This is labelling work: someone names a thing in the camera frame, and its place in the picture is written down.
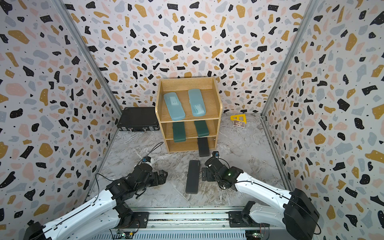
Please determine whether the small photo card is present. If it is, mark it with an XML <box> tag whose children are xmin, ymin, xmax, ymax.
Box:
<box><xmin>233</xmin><ymin>120</ymin><xmax>246</xmax><ymax>129</ymax></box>

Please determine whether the wooden three-tier shelf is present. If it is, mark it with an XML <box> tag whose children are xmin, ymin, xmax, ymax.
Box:
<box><xmin>155</xmin><ymin>77</ymin><xmax>223</xmax><ymax>153</ymax></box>

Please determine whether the black pencil case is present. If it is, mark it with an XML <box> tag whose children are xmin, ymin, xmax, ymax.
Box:
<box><xmin>198</xmin><ymin>138</ymin><xmax>210</xmax><ymax>158</ymax></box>
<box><xmin>186</xmin><ymin>160</ymin><xmax>201</xmax><ymax>194</ymax></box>

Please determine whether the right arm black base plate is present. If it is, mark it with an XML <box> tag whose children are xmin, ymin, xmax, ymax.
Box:
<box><xmin>228</xmin><ymin>211</ymin><xmax>270</xmax><ymax>228</ymax></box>

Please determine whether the yellow triangle ruler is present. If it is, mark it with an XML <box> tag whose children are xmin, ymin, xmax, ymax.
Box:
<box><xmin>230</xmin><ymin>114</ymin><xmax>247</xmax><ymax>124</ymax></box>

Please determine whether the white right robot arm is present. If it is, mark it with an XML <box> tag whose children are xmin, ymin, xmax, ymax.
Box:
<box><xmin>205</xmin><ymin>156</ymin><xmax>320</xmax><ymax>240</ymax></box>

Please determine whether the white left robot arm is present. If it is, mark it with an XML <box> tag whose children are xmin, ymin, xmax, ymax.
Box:
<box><xmin>23</xmin><ymin>164</ymin><xmax>168</xmax><ymax>240</ymax></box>

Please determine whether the dark green pencil case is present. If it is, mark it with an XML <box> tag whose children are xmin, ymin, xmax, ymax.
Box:
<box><xmin>173</xmin><ymin>122</ymin><xmax>186</xmax><ymax>143</ymax></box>
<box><xmin>194</xmin><ymin>121</ymin><xmax>210</xmax><ymax>138</ymax></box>

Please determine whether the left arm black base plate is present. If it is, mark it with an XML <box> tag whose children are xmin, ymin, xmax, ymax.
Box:
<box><xmin>116</xmin><ymin>212</ymin><xmax>150</xmax><ymax>229</ymax></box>

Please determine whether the light blue pencil case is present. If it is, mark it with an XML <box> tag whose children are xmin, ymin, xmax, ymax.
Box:
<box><xmin>164</xmin><ymin>92</ymin><xmax>186</xmax><ymax>121</ymax></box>
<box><xmin>188</xmin><ymin>89</ymin><xmax>206</xmax><ymax>117</ymax></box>

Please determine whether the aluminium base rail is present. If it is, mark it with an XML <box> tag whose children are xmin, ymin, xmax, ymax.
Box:
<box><xmin>79</xmin><ymin>204</ymin><xmax>296</xmax><ymax>240</ymax></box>

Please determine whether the black briefcase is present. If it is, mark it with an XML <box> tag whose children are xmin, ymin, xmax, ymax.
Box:
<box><xmin>117</xmin><ymin>107</ymin><xmax>160</xmax><ymax>132</ymax></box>

